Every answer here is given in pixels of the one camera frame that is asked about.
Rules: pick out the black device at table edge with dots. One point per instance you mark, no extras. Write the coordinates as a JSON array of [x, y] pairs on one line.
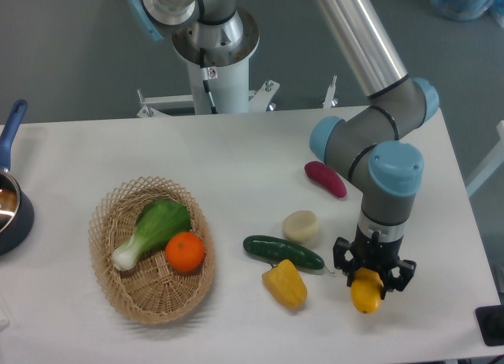
[[490, 322]]

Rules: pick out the blue saucepan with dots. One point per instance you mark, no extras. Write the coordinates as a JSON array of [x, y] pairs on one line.
[[17, 212]]

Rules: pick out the wicker basket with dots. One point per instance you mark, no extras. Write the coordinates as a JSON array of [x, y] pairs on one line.
[[152, 292]]

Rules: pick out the blue plastic bag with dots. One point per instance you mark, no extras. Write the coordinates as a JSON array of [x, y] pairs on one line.
[[461, 10]]

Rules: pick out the yellow bell pepper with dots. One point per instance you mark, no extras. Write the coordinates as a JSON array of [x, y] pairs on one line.
[[285, 285]]

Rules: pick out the yellow mango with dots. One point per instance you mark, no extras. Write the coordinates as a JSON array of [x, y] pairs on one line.
[[365, 291]]

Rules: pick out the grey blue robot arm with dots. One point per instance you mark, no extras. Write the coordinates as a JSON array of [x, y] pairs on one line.
[[368, 149]]

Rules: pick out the green cucumber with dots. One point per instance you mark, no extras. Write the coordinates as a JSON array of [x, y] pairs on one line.
[[274, 250]]

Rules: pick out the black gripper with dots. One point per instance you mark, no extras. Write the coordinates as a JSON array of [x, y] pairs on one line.
[[380, 257]]

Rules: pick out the white frame at right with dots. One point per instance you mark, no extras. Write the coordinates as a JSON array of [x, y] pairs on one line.
[[487, 166]]

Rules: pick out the green bok choy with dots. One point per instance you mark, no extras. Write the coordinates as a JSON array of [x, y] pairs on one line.
[[158, 222]]

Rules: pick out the purple sweet potato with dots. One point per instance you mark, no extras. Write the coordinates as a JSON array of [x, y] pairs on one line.
[[326, 177]]

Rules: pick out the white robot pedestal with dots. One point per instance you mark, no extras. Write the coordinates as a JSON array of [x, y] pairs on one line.
[[217, 57]]

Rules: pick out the orange fruit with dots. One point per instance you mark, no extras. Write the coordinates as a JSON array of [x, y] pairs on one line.
[[185, 252]]

